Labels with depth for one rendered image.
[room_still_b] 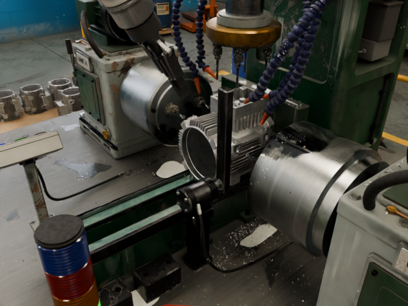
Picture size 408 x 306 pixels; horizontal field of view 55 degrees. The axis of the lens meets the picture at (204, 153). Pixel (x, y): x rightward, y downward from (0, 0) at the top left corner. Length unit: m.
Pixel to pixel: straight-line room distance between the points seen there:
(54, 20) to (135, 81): 5.51
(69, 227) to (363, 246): 0.45
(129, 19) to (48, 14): 5.84
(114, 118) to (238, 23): 0.62
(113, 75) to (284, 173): 0.72
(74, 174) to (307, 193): 0.87
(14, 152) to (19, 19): 5.54
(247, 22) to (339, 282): 0.57
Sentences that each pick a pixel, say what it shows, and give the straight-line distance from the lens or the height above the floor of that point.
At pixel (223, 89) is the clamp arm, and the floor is 1.25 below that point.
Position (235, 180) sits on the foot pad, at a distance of 1.02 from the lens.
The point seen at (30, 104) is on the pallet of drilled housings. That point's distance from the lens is 3.52.
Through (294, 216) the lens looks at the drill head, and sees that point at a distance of 0.79.
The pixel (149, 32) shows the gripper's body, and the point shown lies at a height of 1.34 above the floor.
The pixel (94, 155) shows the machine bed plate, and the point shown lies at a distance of 1.49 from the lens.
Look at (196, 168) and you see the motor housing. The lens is 1.09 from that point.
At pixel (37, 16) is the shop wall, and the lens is 6.61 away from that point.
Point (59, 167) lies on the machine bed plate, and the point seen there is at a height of 0.80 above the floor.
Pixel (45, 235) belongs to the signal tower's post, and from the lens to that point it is 0.52.
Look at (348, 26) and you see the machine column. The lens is 1.02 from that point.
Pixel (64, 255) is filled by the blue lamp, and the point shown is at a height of 1.20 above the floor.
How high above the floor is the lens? 1.55
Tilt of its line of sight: 31 degrees down
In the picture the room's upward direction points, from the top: straight up
